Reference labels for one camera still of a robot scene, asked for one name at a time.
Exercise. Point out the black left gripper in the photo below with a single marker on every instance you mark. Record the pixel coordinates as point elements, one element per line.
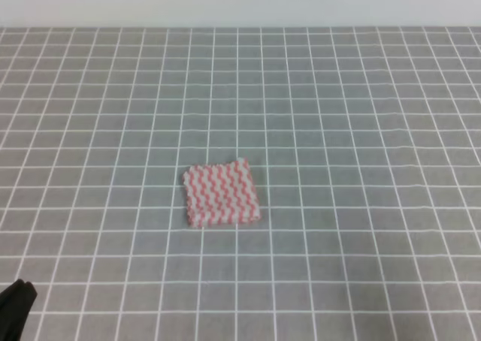
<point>16,302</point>

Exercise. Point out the pink white striped towel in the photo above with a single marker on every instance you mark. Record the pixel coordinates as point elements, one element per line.
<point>221,194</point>

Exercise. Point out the grey checked tablecloth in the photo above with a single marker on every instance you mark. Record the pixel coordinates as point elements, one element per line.
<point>364,148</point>

